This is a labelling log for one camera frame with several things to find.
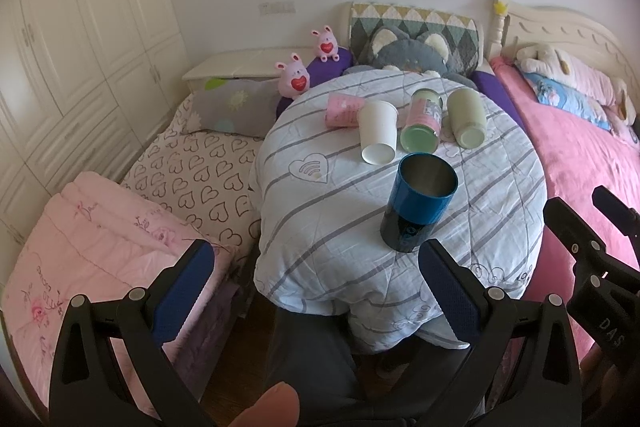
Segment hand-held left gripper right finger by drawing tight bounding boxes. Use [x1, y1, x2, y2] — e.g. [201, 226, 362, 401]
[419, 238, 584, 427]

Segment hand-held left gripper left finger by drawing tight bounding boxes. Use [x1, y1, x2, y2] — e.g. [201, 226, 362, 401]
[48, 238, 216, 427]

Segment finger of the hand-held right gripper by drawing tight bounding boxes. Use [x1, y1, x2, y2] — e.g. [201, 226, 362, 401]
[592, 185, 640, 258]
[543, 196, 608, 288]

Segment blue metal cup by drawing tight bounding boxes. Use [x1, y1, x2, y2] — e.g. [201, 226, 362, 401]
[380, 152, 459, 254]

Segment pale green cup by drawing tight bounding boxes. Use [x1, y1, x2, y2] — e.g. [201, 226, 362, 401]
[446, 88, 488, 150]

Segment green glass cup pink label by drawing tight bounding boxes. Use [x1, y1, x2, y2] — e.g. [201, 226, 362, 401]
[399, 88, 445, 154]

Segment white paper cup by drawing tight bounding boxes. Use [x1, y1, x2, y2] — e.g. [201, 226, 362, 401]
[357, 100, 399, 166]

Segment pink paper cup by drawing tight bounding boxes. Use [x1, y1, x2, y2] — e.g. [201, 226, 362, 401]
[324, 92, 371, 128]

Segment lavender cloth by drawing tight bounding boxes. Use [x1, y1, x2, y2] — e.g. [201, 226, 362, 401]
[170, 252, 257, 388]

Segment pink fleece blanket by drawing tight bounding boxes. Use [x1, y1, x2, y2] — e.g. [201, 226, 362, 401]
[490, 57, 640, 358]

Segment folded pink floral quilt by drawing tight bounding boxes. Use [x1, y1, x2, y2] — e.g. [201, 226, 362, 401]
[0, 171, 236, 418]

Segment heart print bed sheet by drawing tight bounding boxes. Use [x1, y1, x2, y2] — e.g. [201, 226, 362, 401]
[120, 94, 266, 258]

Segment blue cartoon pillow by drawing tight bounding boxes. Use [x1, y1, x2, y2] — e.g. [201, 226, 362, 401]
[525, 72, 616, 132]

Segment white grey striped quilt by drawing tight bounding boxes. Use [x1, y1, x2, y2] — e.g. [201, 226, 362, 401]
[250, 69, 548, 355]

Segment person's grey trousers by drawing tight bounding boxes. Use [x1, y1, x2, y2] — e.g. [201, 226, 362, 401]
[272, 307, 481, 427]

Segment purple pillow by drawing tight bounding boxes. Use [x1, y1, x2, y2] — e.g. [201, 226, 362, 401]
[276, 44, 358, 118]
[472, 69, 526, 128]

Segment white and pink plush toy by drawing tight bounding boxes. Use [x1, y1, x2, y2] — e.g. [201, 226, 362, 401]
[515, 44, 638, 122]

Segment grey flower print pillow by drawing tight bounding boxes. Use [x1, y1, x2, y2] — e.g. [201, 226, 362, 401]
[187, 77, 283, 138]

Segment cream wooden bed headboard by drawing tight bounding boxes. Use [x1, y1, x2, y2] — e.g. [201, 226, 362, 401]
[482, 0, 640, 72]

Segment white bedside cabinet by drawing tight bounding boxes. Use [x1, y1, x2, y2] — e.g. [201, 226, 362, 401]
[181, 47, 326, 82]

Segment diamond pattern headboard cover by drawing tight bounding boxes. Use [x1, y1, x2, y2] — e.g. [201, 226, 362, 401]
[348, 2, 483, 75]

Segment pink rabbit toy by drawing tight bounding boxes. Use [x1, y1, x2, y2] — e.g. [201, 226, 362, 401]
[311, 25, 342, 62]
[274, 53, 313, 100]

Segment grey cat plush pillow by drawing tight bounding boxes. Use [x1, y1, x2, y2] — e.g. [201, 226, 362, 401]
[342, 26, 478, 90]

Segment white wardrobe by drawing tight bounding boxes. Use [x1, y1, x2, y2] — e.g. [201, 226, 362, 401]
[0, 0, 191, 268]

